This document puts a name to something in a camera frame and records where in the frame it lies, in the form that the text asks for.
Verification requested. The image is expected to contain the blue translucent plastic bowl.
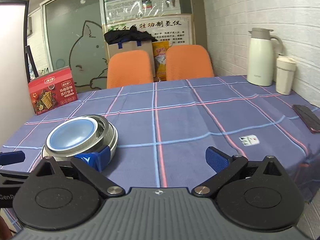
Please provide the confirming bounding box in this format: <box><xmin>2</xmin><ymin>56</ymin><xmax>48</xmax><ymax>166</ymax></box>
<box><xmin>46</xmin><ymin>117</ymin><xmax>98</xmax><ymax>153</ymax></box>

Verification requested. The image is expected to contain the stainless steel bowl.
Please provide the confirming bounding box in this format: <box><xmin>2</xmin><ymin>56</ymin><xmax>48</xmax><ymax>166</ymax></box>
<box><xmin>44</xmin><ymin>114</ymin><xmax>116</xmax><ymax>158</ymax></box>

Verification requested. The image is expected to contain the red cracker box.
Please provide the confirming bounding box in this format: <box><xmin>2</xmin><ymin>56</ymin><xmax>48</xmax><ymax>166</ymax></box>
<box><xmin>28</xmin><ymin>66</ymin><xmax>78</xmax><ymax>115</ymax></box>

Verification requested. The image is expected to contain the dark red smartphone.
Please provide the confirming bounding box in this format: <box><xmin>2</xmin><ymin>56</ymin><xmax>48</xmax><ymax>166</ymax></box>
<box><xmin>292</xmin><ymin>105</ymin><xmax>320</xmax><ymax>133</ymax></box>

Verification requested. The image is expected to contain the blue plaid tablecloth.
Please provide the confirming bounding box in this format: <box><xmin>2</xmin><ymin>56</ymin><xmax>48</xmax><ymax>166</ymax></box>
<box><xmin>0</xmin><ymin>74</ymin><xmax>320</xmax><ymax>233</ymax></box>

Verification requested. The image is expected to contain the cream travel cup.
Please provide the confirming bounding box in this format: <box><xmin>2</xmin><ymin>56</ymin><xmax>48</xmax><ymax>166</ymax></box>
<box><xmin>276</xmin><ymin>55</ymin><xmax>297</xmax><ymax>95</ymax></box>

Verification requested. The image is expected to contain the cream thermos jug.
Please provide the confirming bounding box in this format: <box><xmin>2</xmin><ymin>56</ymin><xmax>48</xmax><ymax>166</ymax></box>
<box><xmin>247</xmin><ymin>28</ymin><xmax>284</xmax><ymax>87</ymax></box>

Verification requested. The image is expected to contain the left orange chair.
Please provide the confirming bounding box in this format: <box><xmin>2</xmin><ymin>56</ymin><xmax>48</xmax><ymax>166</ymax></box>
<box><xmin>107</xmin><ymin>50</ymin><xmax>153</xmax><ymax>89</ymax></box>

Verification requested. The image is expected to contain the orange chair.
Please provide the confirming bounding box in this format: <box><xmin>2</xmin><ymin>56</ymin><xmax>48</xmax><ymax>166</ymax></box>
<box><xmin>107</xmin><ymin>50</ymin><xmax>153</xmax><ymax>89</ymax></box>
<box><xmin>166</xmin><ymin>45</ymin><xmax>214</xmax><ymax>81</ymax></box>

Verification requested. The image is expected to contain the right orange chair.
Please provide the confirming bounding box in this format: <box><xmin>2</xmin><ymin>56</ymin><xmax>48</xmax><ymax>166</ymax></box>
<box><xmin>166</xmin><ymin>45</ymin><xmax>214</xmax><ymax>81</ymax></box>

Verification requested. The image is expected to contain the black cloth on bag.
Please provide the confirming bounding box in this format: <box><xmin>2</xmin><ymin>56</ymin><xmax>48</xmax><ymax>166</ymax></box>
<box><xmin>104</xmin><ymin>26</ymin><xmax>158</xmax><ymax>45</ymax></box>

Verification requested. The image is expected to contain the yellow snack bag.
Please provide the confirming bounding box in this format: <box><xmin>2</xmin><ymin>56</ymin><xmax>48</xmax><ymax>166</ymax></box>
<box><xmin>152</xmin><ymin>41</ymin><xmax>170</xmax><ymax>81</ymax></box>

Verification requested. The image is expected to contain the brown paper bag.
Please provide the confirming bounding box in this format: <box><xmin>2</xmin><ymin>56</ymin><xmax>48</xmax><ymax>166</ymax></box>
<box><xmin>107</xmin><ymin>41</ymin><xmax>154</xmax><ymax>61</ymax></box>

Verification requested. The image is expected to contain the white notice board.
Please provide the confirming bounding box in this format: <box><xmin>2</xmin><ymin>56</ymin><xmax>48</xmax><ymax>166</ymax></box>
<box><xmin>106</xmin><ymin>14</ymin><xmax>195</xmax><ymax>46</ymax></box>

